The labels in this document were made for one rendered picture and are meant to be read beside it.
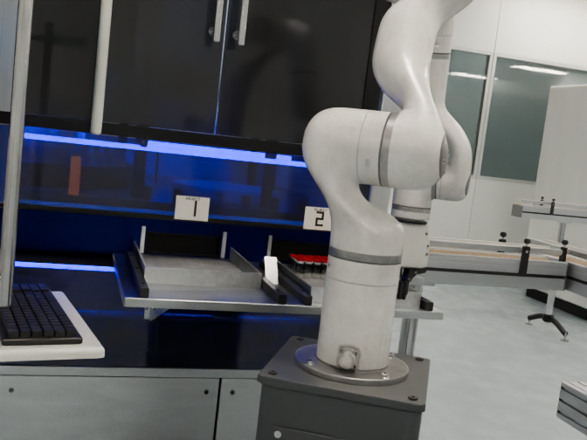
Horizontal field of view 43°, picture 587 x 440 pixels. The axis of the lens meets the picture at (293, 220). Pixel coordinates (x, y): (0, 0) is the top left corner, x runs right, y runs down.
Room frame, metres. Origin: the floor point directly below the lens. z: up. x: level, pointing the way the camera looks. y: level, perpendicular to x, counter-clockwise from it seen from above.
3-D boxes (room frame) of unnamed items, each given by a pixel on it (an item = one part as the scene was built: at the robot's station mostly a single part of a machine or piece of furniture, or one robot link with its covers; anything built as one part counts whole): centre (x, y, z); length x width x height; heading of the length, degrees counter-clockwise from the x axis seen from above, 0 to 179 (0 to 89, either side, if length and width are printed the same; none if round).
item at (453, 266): (2.27, -0.53, 0.92); 0.69 x 0.16 x 0.16; 107
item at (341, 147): (1.21, -0.09, 1.16); 0.19 x 0.12 x 0.24; 72
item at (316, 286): (1.76, -0.13, 0.90); 0.34 x 0.26 x 0.04; 17
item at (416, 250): (1.60, -0.25, 1.03); 0.10 x 0.08 x 0.11; 107
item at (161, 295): (1.75, 0.05, 0.87); 0.70 x 0.48 x 0.02; 107
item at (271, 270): (1.67, 0.02, 0.91); 0.14 x 0.03 x 0.06; 16
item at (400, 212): (1.60, -0.25, 1.09); 0.09 x 0.08 x 0.03; 107
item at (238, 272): (1.76, 0.23, 0.90); 0.34 x 0.26 x 0.04; 17
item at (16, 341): (1.47, 0.51, 0.82); 0.40 x 0.14 x 0.02; 27
